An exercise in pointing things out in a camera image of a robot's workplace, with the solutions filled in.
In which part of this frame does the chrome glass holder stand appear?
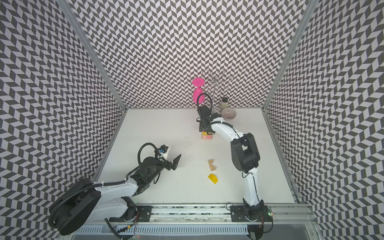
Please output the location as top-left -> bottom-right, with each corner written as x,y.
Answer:
202,69 -> 234,114

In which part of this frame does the spice jar black lid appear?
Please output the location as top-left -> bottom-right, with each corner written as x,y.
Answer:
220,98 -> 229,111

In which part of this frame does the natural wood arch block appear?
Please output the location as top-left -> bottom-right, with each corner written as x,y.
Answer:
208,159 -> 217,172

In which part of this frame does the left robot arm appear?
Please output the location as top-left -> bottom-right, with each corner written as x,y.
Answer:
48,143 -> 181,236

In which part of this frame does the pink plastic wine glass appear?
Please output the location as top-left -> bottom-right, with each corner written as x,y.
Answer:
193,78 -> 205,104

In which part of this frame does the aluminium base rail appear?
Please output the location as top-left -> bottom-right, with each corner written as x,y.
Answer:
64,203 -> 319,240

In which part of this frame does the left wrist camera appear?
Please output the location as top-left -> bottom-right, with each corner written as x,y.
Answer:
158,145 -> 169,159

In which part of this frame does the pink striped bowl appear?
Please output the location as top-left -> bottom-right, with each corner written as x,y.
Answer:
221,108 -> 237,121

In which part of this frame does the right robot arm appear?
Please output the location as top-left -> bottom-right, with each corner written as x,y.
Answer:
196,93 -> 265,222

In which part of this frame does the yellow wedge block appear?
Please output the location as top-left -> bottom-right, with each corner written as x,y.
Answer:
208,174 -> 218,184

